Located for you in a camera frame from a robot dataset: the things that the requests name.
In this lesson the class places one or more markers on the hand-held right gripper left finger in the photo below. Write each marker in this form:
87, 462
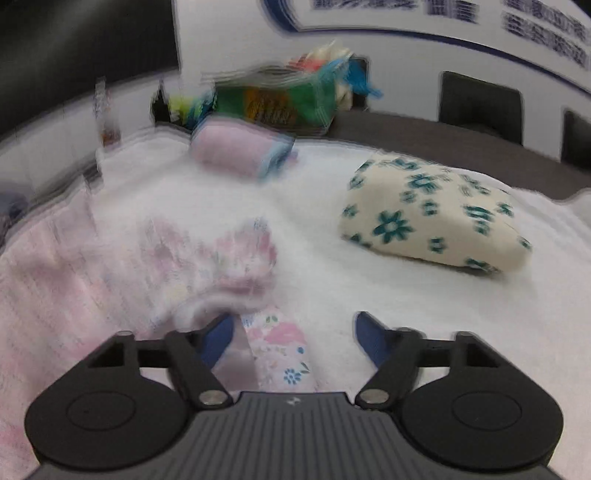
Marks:
218, 340

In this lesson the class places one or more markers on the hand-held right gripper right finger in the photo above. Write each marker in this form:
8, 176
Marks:
369, 339

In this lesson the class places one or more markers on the pink floral pajama garment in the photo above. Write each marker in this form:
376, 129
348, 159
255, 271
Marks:
92, 295

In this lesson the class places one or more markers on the white fluffy blanket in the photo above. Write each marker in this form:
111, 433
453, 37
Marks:
323, 286

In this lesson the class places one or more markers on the cream folded cloth green flowers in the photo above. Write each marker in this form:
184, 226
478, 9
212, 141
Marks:
434, 217

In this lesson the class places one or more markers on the rolled pink cloth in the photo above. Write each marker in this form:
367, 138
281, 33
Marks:
231, 145

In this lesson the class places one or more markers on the yellow-green and blue items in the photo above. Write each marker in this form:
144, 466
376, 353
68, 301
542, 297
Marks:
191, 106

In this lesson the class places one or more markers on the black walkie-talkie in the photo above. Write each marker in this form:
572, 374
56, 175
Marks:
160, 108

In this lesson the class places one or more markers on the green fabric bag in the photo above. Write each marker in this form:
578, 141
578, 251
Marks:
277, 104

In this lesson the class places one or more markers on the clear bottle orange label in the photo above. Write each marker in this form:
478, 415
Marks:
107, 115

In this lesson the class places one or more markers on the black office chair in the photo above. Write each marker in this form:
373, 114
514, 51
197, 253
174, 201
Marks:
578, 138
480, 106
362, 69

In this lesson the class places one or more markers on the white soft items in bag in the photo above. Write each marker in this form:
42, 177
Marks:
323, 55

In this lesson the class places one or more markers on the blue wall sign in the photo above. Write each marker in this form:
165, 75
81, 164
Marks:
461, 27

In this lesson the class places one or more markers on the large black wall screen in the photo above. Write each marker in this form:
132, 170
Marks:
78, 46

